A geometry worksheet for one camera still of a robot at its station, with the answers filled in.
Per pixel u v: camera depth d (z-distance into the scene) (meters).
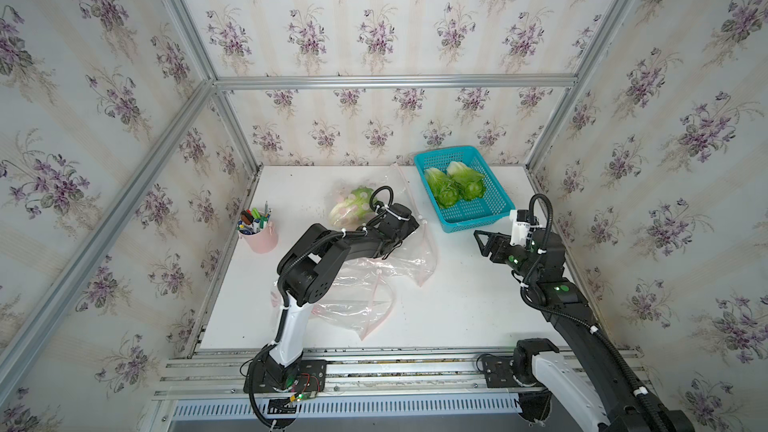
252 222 0.90
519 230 0.70
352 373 0.75
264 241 0.90
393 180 1.11
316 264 0.53
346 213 0.96
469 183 1.03
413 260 0.86
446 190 1.01
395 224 0.77
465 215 1.05
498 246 0.70
